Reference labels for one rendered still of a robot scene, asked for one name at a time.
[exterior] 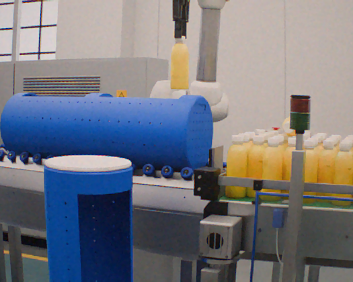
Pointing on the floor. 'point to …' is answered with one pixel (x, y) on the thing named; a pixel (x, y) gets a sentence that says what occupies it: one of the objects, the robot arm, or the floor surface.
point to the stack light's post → (294, 215)
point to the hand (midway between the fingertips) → (180, 30)
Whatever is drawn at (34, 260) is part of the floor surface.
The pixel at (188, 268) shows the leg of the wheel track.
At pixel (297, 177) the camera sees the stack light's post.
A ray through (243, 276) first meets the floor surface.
